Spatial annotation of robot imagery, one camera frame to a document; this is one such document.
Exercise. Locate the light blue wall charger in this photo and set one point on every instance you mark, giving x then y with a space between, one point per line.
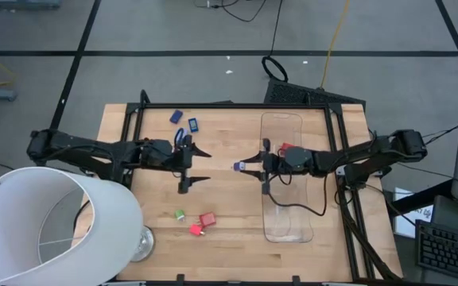
178 135

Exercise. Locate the black perforated panel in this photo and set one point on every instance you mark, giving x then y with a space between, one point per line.
292 93

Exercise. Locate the small purple wall charger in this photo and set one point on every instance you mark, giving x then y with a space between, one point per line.
238 166

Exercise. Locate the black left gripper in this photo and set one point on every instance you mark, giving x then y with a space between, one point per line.
183 159

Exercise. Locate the blue labelled memory card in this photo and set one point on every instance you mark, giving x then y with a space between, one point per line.
193 125

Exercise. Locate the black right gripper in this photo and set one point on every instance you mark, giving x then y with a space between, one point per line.
272 165

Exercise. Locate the red wall charger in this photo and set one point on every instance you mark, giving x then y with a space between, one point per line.
208 219
286 147

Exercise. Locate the white lamp shade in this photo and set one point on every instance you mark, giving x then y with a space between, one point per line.
109 222

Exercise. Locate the dark grey desk device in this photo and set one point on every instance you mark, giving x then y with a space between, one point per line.
455 210

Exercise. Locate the black aluminium table frame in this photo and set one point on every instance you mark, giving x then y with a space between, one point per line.
233 106

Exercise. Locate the black keyboard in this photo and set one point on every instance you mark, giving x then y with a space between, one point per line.
447 250

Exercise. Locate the pink wall charger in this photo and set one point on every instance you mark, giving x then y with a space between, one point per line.
195 229

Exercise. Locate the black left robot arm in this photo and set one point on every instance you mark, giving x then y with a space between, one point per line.
78 145

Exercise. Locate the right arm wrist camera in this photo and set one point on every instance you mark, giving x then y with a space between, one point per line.
298 159

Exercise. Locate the shiny metal lamp base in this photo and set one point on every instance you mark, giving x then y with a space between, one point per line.
146 244

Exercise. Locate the white paper sheet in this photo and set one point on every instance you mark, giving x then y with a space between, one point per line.
406 226

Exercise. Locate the green wall charger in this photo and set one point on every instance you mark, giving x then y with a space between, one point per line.
179 215

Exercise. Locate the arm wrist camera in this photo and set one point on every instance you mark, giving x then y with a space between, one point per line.
298 159
157 153

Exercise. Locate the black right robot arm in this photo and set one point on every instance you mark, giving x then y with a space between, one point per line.
372 153

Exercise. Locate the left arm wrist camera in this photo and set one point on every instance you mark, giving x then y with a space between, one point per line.
157 153

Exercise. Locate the dark blue memory card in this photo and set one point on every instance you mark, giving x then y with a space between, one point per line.
176 116

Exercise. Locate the clear plastic tray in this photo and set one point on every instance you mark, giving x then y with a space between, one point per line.
280 127
288 226

